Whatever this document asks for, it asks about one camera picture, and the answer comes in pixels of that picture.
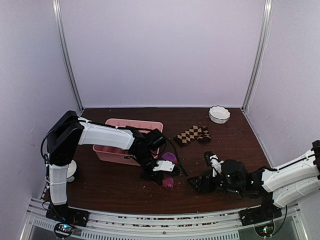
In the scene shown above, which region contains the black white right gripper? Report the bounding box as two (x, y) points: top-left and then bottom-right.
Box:
(188, 169), (244, 195)

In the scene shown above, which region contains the magenta purple sock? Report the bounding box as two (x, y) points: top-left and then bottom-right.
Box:
(161, 152), (178, 189)

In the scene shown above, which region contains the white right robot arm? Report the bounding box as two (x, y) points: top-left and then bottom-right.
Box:
(187, 140), (320, 221)

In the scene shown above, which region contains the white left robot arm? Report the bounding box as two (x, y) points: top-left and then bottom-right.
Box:
(40, 110), (183, 222)

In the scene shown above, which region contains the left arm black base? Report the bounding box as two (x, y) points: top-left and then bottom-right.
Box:
(45, 203), (90, 227)

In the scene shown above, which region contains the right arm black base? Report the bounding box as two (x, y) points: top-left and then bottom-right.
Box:
(238, 206), (282, 226)

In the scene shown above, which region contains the pink divided plastic tray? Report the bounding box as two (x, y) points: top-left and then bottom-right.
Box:
(92, 118), (164, 166)

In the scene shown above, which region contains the brown checkered sock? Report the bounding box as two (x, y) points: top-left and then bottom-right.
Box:
(174, 125), (212, 147)

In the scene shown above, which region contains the white scalloped bowl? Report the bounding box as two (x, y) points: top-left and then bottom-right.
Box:
(208, 105), (231, 124)

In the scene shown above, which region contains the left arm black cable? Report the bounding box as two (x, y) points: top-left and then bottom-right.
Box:
(40, 119), (190, 178)

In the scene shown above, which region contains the aluminium front frame rail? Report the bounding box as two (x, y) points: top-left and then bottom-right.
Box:
(18, 198), (311, 240)

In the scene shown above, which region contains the aluminium right corner post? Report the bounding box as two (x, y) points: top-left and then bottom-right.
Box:
(242, 0), (274, 113)

